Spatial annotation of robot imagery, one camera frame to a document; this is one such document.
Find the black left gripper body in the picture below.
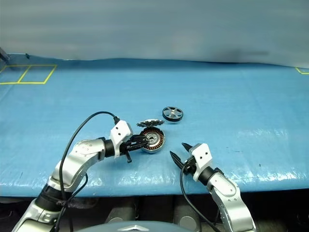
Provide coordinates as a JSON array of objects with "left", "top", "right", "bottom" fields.
[{"left": 119, "top": 139, "right": 134, "bottom": 164}]

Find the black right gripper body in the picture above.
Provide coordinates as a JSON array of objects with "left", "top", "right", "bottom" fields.
[{"left": 182, "top": 156, "right": 197, "bottom": 174}]

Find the motor housing with copper windings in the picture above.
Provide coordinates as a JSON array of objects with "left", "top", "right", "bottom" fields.
[{"left": 139, "top": 127, "right": 167, "bottom": 155}]

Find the black spoked rotor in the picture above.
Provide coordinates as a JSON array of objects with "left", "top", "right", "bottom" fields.
[{"left": 162, "top": 105, "right": 184, "bottom": 122}]

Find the dark rounded shape under table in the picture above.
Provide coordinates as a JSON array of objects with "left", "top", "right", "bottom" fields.
[
  {"left": 106, "top": 198, "right": 136, "bottom": 224},
  {"left": 173, "top": 195, "right": 201, "bottom": 231}
]

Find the blue table cover sheet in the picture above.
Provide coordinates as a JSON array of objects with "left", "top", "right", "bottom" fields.
[{"left": 0, "top": 53, "right": 309, "bottom": 198}]

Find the grey robot torso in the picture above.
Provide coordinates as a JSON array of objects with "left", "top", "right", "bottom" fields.
[{"left": 81, "top": 221, "right": 184, "bottom": 232}]

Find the yellow tape square grid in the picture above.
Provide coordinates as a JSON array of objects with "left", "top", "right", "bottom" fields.
[{"left": 0, "top": 64, "right": 58, "bottom": 85}]

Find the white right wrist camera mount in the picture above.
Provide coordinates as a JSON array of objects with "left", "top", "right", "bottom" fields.
[{"left": 189, "top": 143, "right": 213, "bottom": 181}]

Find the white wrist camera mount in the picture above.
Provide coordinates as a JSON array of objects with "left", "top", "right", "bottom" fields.
[
  {"left": 110, "top": 120, "right": 134, "bottom": 158},
  {"left": 189, "top": 143, "right": 213, "bottom": 181}
]

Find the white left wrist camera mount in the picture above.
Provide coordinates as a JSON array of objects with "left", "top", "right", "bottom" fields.
[{"left": 110, "top": 120, "right": 134, "bottom": 158}]

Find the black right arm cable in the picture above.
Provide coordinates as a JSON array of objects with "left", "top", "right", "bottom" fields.
[{"left": 180, "top": 164, "right": 222, "bottom": 232}]

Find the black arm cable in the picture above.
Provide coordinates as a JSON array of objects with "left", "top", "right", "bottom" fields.
[
  {"left": 180, "top": 164, "right": 222, "bottom": 232},
  {"left": 54, "top": 111, "right": 121, "bottom": 232}
]

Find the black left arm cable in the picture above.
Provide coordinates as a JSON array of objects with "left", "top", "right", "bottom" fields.
[{"left": 54, "top": 111, "right": 121, "bottom": 232}]

